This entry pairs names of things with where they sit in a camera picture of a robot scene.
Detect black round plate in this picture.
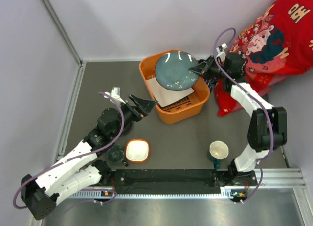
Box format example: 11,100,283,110
121,121,133,136

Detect black base bar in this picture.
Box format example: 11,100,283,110
92,169,257,195

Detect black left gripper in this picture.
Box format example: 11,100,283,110
112,94,157,138

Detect white square plate black rim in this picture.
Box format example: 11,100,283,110
146,78,194,107

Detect green mug white inside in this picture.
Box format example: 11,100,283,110
207,141,229,170

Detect white square bowl orange rim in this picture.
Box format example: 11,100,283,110
125,139,150,163

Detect red patterned cloth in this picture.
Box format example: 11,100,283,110
214,0,313,118

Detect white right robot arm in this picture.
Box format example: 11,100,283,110
189,53,287,185

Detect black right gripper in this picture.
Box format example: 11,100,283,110
189,55,228,81

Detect orange plastic bin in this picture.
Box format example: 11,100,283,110
139,49,210,124

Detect blue-grey round plate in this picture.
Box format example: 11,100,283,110
155,50,199,91

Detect blue striped necktie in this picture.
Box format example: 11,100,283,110
204,77,218,92

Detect aluminium frame rail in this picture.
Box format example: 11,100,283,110
34,0,83,172

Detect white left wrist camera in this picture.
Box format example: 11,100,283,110
104,87,126,106

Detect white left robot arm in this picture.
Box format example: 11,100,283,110
21,92,158,220

